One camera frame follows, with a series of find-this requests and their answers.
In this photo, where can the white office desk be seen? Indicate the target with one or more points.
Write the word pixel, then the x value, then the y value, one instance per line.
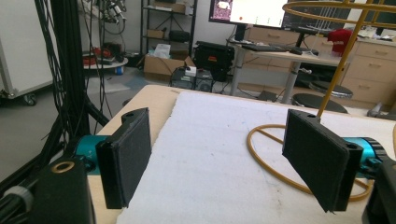
pixel 280 62

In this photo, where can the black computer tower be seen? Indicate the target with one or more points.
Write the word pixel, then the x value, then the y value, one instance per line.
pixel 193 81

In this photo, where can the black equipment case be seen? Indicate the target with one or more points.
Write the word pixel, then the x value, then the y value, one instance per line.
pixel 214 59

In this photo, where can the round white wheeled platform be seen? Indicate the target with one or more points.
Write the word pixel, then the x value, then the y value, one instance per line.
pixel 104 60

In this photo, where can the black metal stand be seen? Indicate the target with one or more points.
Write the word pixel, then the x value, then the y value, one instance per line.
pixel 70 68

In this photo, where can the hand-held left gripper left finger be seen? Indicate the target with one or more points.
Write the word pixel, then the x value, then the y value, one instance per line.
pixel 124 155

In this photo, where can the computer monitor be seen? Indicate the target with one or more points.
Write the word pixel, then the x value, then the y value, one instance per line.
pixel 249 12

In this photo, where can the cardboard box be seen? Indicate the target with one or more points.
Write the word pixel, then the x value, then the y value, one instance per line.
pixel 162 67

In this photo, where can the white foam mat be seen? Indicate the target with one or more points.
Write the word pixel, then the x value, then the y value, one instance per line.
pixel 218 161

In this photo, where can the red cloth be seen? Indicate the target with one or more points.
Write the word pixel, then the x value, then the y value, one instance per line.
pixel 340 39

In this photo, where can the black metal shelf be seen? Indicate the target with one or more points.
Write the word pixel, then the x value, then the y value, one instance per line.
pixel 169 28

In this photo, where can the black keyboard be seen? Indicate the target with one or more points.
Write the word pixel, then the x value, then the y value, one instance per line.
pixel 271 48

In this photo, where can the white wheeled cabinet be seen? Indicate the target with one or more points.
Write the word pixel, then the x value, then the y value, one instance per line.
pixel 21 46

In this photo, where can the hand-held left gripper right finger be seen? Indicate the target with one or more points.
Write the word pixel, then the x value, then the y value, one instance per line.
pixel 320 155

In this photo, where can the wooden drawer cabinet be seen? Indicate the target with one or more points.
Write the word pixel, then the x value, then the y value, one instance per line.
pixel 370 68

